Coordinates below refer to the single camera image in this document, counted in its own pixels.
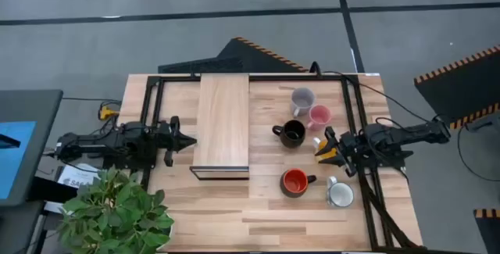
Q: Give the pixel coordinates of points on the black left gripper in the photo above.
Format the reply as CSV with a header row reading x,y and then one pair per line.
x,y
168,140

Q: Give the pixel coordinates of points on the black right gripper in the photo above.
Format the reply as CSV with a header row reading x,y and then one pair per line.
x,y
349,148

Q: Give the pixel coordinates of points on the black mug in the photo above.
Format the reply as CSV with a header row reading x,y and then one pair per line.
x,y
293,133

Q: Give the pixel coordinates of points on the grey mug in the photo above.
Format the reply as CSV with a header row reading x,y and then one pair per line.
x,y
302,99

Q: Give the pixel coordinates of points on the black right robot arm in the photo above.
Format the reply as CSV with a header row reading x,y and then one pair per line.
x,y
406,133

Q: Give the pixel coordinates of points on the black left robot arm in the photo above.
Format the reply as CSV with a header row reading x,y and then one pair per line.
x,y
97,144

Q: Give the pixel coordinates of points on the yellow mug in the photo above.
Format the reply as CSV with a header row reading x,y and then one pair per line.
x,y
322,144

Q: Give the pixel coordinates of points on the pink mug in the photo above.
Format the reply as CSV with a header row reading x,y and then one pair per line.
x,y
320,115

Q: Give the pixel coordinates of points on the white mug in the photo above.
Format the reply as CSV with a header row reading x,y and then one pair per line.
x,y
340,194

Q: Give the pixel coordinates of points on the wooden shelf riser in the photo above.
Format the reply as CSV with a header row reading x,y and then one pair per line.
x,y
222,121

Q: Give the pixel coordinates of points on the brown mug with orange inside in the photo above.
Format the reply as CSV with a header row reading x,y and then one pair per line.
x,y
295,181

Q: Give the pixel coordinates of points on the white plant pot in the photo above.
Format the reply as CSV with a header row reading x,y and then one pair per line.
x,y
170,233

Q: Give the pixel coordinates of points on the green leafy plant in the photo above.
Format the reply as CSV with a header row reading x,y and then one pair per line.
x,y
113,215

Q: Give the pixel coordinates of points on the triangular black hazard-striped mat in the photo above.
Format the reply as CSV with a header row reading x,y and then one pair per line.
x,y
250,56

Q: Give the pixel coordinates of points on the white printed paper sheet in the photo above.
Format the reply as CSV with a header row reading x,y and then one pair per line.
x,y
76,176

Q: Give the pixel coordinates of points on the large black hazard-striped mat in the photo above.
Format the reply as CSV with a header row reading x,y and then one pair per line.
x,y
457,90

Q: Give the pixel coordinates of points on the grey chair base leg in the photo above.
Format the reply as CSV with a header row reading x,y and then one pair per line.
x,y
484,123

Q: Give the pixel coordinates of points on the grey monitor with blue screen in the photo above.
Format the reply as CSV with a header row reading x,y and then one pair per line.
x,y
19,152

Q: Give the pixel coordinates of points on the small black hazard-striped mat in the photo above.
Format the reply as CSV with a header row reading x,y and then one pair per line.
x,y
488,226

